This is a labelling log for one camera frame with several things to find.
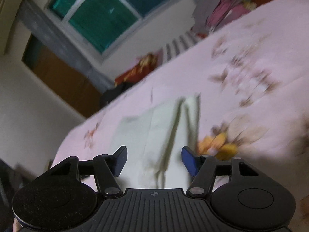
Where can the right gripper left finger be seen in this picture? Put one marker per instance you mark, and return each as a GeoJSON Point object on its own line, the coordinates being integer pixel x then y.
{"type": "Point", "coordinates": [107, 168]}

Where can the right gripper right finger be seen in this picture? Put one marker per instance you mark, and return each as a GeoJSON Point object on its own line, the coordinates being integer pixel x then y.
{"type": "Point", "coordinates": [201, 169]}

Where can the white knit sweater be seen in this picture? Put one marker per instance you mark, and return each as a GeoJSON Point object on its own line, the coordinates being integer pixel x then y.
{"type": "Point", "coordinates": [154, 141]}

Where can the pile of folded clothes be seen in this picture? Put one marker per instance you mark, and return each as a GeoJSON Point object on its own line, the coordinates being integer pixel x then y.
{"type": "Point", "coordinates": [211, 15]}

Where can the black bag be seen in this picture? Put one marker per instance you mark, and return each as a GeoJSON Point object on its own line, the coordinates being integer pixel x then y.
{"type": "Point", "coordinates": [112, 94]}

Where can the brown wooden wardrobe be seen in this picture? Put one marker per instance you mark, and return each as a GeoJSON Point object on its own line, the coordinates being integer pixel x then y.
{"type": "Point", "coordinates": [67, 83]}

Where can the pink floral bed sheet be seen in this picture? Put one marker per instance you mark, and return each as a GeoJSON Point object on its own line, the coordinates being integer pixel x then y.
{"type": "Point", "coordinates": [252, 80]}

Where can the striped grey white mattress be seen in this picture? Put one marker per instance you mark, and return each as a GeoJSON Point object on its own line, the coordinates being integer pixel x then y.
{"type": "Point", "coordinates": [179, 45]}

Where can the grey left curtain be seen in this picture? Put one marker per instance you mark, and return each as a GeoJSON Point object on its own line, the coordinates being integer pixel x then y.
{"type": "Point", "coordinates": [38, 23]}

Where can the window with white frame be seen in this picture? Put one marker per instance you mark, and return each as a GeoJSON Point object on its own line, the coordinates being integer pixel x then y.
{"type": "Point", "coordinates": [101, 26]}

